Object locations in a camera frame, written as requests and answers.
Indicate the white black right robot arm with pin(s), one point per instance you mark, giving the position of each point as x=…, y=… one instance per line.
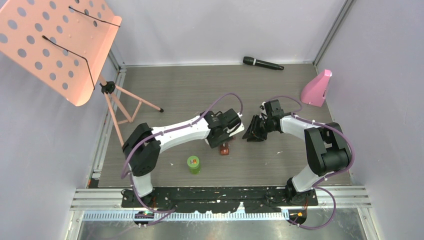
x=327, y=150

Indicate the black microphone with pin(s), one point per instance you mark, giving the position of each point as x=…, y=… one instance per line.
x=251, y=61

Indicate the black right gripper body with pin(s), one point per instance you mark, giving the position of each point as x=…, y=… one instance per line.
x=266, y=125

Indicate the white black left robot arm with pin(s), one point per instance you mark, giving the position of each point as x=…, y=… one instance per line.
x=145, y=144

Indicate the pink wedge object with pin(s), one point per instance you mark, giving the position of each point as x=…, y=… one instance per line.
x=314, y=93

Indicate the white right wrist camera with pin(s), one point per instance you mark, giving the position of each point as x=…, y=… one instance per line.
x=263, y=114

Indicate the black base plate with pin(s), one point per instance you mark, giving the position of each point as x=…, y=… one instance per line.
x=219, y=200

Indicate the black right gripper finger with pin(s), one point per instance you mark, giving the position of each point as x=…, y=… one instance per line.
x=257, y=137
x=254, y=126

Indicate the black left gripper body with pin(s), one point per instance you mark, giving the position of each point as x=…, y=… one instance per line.
x=213, y=142

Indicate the green black pill bottle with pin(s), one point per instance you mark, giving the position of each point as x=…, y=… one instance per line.
x=193, y=163

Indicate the pink music stand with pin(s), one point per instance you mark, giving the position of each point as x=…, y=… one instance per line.
x=65, y=44

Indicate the brown translucent pill container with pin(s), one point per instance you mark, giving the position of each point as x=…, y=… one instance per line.
x=224, y=149

